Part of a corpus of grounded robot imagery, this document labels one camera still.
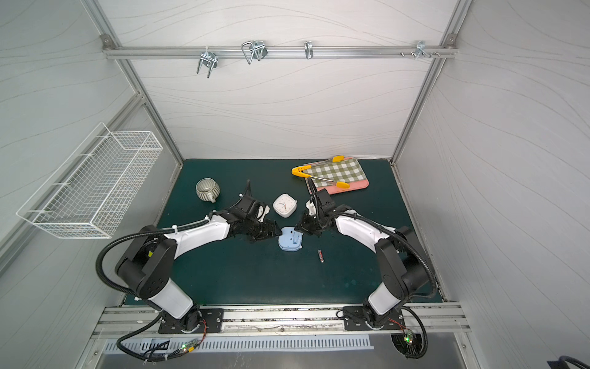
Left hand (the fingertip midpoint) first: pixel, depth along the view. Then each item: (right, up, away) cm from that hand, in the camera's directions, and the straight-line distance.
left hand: (277, 235), depth 87 cm
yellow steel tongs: (+8, +26, +27) cm, 39 cm away
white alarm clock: (+2, +10, +12) cm, 16 cm away
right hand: (+7, +3, 0) cm, 7 cm away
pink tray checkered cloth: (+28, +23, +28) cm, 45 cm away
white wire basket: (-55, +17, -19) cm, 60 cm away
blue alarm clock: (+5, -2, +2) cm, 6 cm away
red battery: (+17, -8, +1) cm, 18 cm away
